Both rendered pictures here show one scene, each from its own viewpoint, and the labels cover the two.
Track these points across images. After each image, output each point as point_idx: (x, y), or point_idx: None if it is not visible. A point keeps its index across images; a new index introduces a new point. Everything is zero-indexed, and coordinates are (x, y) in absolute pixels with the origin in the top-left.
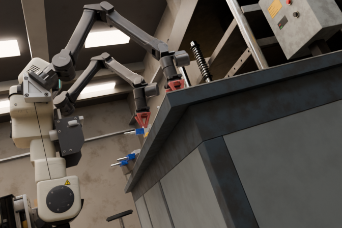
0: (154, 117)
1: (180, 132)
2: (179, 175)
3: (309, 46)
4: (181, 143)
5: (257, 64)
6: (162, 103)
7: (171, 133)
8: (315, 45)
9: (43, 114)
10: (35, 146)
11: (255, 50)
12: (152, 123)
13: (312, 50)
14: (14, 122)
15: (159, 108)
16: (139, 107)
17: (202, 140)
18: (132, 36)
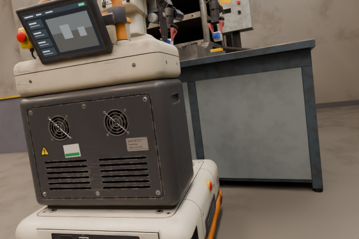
0: (276, 45)
1: (283, 57)
2: (252, 79)
3: (233, 32)
4: (277, 63)
5: (204, 28)
6: (301, 41)
7: (264, 55)
8: (237, 33)
9: None
10: (140, 21)
11: (206, 18)
12: (266, 46)
13: (234, 34)
14: None
15: (294, 42)
16: (171, 23)
17: (311, 65)
18: None
